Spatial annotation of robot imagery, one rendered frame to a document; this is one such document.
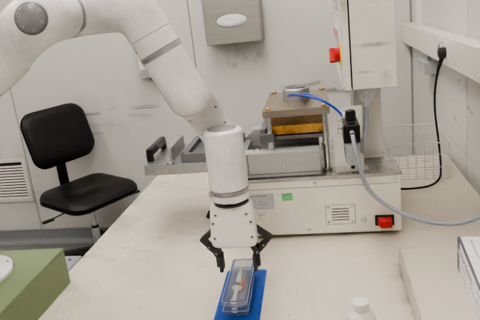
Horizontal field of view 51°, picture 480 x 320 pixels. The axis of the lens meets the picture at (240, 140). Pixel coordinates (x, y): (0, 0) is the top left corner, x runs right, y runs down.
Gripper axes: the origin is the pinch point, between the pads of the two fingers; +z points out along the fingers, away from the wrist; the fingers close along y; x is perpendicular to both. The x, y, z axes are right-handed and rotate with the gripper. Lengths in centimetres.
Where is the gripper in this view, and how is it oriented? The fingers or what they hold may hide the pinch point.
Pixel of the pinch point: (238, 263)
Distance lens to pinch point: 116.1
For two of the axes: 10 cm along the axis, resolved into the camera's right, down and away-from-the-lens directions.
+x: 1.2, -2.7, 9.6
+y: 9.9, -0.8, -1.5
